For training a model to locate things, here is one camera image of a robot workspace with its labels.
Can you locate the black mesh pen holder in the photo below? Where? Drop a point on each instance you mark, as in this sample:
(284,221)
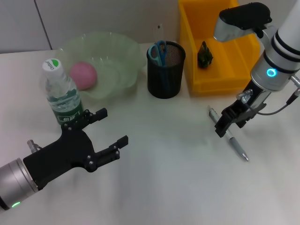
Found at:
(157,79)

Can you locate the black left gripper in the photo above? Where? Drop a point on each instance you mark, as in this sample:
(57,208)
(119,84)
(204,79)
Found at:
(68,152)

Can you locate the translucent green fruit bowl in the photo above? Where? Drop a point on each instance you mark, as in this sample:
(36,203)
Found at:
(112,61)

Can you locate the green label water bottle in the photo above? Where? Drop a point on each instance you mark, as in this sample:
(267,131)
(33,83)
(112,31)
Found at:
(61,89)

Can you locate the pink peach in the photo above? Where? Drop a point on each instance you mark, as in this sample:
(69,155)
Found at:
(83,76)

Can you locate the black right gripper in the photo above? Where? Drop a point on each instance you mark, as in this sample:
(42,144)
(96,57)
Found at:
(254,105)

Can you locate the green plastic wrapper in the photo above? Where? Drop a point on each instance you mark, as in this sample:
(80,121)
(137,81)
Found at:
(205,57)

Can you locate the blue scissors with sheath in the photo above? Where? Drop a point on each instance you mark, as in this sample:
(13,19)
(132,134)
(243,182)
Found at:
(162,57)

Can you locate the silver white pen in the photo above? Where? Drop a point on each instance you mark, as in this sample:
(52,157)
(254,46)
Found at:
(236,145)

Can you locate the yellow plastic bin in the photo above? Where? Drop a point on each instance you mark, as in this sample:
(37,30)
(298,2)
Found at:
(211,84)

